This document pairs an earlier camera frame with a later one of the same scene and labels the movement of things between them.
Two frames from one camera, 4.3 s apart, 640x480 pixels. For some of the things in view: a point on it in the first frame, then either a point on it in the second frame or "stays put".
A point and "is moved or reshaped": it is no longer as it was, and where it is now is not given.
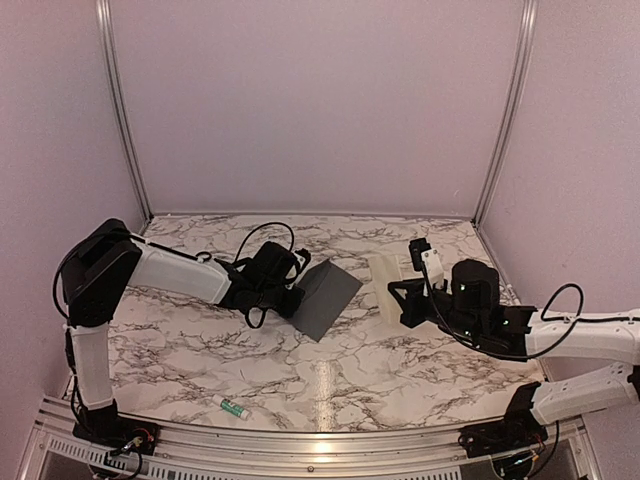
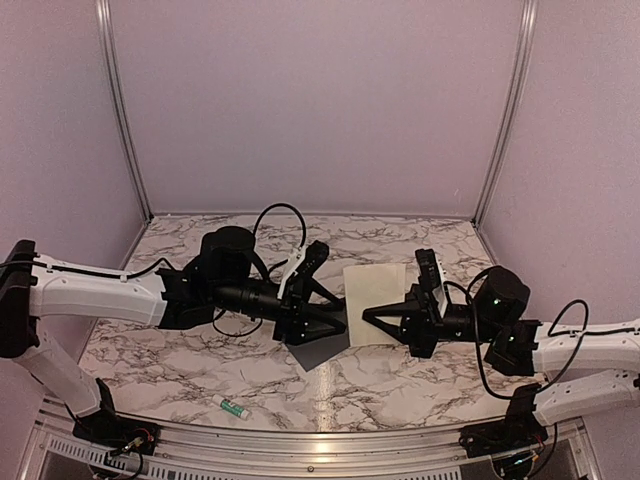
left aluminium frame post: [104, 16] stays put
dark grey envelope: [327, 291] is moved or reshaped
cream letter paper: [384, 269] is moved or reshaped
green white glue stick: [230, 406] stays put
